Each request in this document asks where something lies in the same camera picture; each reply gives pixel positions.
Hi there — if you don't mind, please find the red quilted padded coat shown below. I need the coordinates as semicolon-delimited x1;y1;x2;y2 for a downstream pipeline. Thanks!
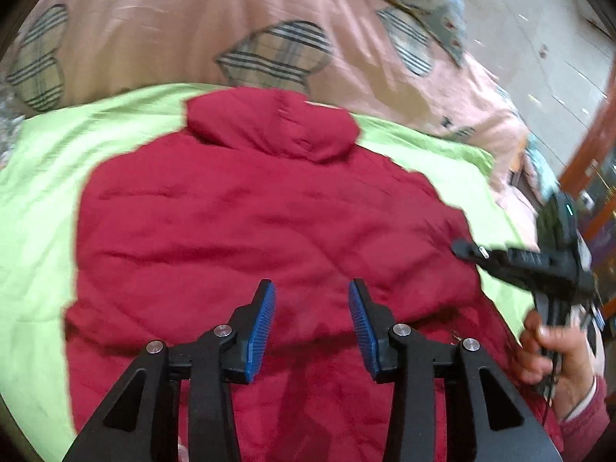
66;88;563;461

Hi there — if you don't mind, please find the person's right hand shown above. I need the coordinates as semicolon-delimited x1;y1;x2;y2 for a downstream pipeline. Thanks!
511;308;598;419

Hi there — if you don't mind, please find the lime green bed sheet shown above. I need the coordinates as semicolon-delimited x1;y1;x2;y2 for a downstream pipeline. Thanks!
1;84;536;461

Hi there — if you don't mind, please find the floral ruffled pillow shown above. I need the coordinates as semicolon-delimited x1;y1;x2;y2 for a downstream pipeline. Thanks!
0;84;25;168

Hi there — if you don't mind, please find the pink duvet with plaid hearts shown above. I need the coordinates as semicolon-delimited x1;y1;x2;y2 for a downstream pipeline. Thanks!
1;0;528;192

